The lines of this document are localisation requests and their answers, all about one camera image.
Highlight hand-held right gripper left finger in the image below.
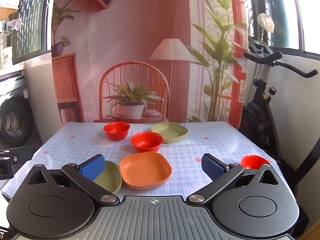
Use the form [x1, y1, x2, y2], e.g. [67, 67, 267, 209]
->
[27, 154, 121, 207]

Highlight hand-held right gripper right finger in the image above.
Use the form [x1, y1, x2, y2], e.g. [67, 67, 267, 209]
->
[185, 153, 279, 207]

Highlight green plate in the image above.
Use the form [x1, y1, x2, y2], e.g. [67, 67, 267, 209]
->
[151, 122, 188, 144]
[93, 161, 123, 195]

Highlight red bowl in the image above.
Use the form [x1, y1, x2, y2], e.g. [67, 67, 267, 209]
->
[131, 131, 164, 153]
[241, 155, 271, 170]
[103, 121, 131, 141]

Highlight orange plate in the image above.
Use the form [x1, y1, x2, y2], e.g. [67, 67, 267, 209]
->
[119, 152, 172, 190]

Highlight blue plaid tablecloth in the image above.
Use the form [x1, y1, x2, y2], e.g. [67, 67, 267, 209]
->
[1, 121, 298, 205]

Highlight grey washing machine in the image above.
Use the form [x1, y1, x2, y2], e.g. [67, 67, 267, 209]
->
[0, 71, 42, 153]

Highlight black exercise bike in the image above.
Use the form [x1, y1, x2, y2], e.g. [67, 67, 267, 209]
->
[237, 36, 319, 180]

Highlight white bag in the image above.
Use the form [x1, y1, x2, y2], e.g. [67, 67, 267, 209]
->
[0, 46, 13, 70]

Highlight hanging laundry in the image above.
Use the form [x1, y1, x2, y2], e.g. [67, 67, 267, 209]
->
[0, 17, 23, 35]

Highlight printed backdrop cloth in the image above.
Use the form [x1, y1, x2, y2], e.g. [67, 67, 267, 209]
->
[51, 0, 249, 128]

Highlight dark framed window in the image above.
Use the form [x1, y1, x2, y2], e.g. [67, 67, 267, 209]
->
[11, 0, 54, 64]

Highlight white round object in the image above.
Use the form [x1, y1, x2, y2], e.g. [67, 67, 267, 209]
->
[257, 13, 275, 33]

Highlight bright window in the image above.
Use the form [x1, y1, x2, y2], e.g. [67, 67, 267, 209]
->
[247, 0, 320, 58]

